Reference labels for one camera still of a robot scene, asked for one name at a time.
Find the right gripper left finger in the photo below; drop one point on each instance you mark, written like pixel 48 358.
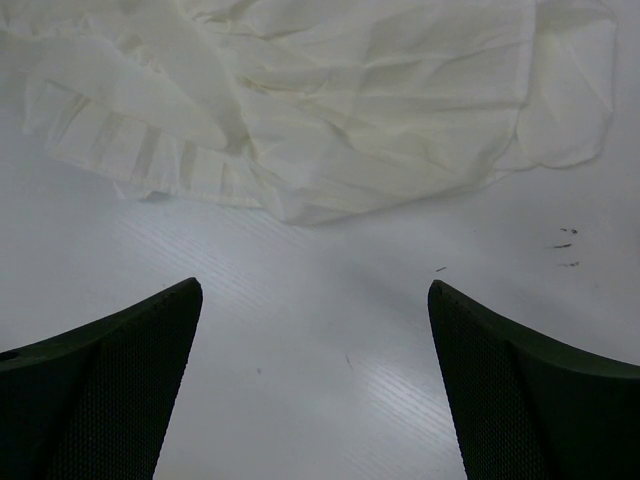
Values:
pixel 95 402

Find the white skirt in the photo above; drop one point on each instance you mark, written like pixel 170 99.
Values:
pixel 312 110

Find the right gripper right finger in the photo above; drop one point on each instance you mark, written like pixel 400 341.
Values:
pixel 526 406

